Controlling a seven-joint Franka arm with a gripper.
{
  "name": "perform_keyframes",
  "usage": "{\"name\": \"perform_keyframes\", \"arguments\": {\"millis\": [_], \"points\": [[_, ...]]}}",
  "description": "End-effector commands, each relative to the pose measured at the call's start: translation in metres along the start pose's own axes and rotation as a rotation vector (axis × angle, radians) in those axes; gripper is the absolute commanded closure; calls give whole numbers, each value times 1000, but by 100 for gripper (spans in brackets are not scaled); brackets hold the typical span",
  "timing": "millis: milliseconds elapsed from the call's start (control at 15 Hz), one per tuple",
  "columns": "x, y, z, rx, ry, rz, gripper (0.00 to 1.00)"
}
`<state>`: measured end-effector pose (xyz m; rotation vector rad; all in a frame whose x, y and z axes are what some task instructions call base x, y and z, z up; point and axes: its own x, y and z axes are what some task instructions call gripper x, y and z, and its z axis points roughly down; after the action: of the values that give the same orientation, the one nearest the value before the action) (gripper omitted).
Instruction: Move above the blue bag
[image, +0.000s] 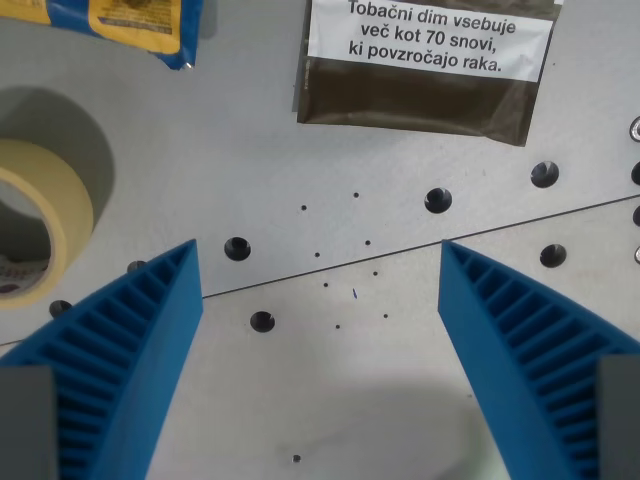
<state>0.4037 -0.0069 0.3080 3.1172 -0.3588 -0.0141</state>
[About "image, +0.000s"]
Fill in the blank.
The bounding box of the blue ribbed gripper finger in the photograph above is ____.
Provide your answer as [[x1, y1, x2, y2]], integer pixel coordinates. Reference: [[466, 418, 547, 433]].
[[0, 238, 205, 480], [437, 239, 640, 480]]

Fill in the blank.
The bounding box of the beige masking tape roll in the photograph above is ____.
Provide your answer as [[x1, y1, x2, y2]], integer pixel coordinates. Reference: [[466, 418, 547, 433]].
[[0, 139, 95, 310]]

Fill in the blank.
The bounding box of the blue and yellow bag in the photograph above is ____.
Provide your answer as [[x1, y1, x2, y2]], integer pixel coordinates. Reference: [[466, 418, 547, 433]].
[[0, 0, 205, 73]]

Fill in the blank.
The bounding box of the brown tobacco pouch with warning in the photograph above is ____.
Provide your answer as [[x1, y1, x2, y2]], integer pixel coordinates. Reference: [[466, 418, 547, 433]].
[[291, 0, 566, 147]]

